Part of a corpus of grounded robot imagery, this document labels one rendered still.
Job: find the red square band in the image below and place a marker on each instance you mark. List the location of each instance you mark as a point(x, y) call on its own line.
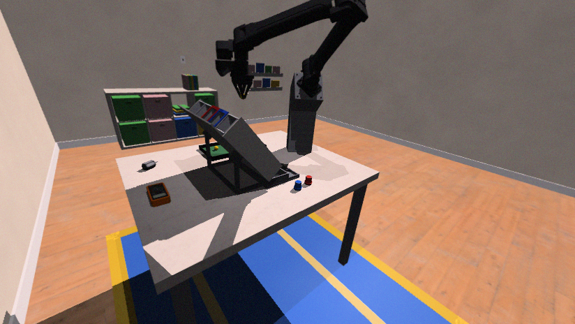
point(214, 107)

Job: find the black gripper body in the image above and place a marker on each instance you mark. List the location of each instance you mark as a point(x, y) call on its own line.
point(246, 77)

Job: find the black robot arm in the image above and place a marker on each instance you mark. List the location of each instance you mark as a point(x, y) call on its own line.
point(346, 13)

